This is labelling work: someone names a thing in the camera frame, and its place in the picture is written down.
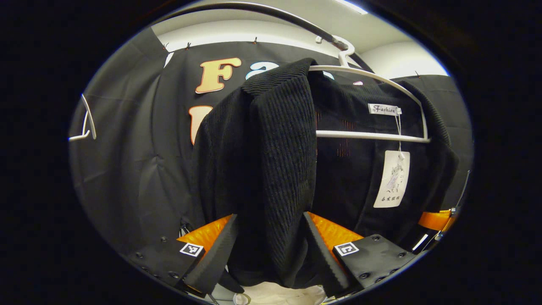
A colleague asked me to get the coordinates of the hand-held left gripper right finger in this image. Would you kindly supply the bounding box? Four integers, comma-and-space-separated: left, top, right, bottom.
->
303, 212, 418, 297

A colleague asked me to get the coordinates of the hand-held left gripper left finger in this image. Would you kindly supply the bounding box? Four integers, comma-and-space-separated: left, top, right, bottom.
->
127, 214, 238, 297

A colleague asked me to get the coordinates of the white fabric laundry hamper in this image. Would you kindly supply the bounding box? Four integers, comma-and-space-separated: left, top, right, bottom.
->
233, 282, 326, 305

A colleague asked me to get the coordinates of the black knit jacket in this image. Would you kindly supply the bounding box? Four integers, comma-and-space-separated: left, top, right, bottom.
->
191, 58, 460, 293

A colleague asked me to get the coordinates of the white plastic hanger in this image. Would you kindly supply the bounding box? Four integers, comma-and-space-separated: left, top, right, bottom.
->
308, 35, 431, 143
69, 94, 97, 141

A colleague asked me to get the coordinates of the black metal clothes rack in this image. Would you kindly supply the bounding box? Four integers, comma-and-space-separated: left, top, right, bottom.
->
152, 1, 375, 73

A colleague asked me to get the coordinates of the white paper hang tag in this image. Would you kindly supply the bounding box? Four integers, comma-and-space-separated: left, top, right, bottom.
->
373, 150, 410, 208

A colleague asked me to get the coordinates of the black backdrop cloth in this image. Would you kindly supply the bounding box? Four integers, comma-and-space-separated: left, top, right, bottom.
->
70, 28, 473, 263

